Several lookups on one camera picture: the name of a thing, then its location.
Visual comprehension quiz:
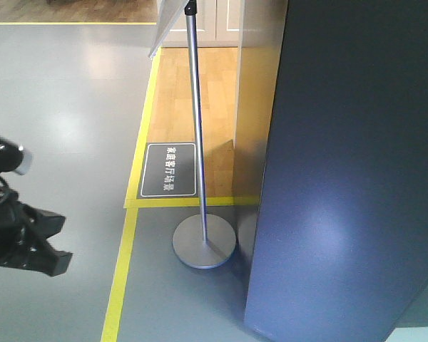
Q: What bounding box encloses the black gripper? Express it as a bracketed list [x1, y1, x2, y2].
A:
[0, 136, 73, 277]

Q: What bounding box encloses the fridge door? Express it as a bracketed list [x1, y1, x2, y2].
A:
[244, 1, 428, 341]

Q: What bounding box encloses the yellow floor tape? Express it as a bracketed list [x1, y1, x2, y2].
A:
[0, 21, 261, 342]

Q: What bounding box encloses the black floor sign sticker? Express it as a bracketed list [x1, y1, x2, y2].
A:
[139, 142, 197, 198]

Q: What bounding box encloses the silver sign stand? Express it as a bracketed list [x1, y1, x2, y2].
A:
[148, 0, 236, 269]

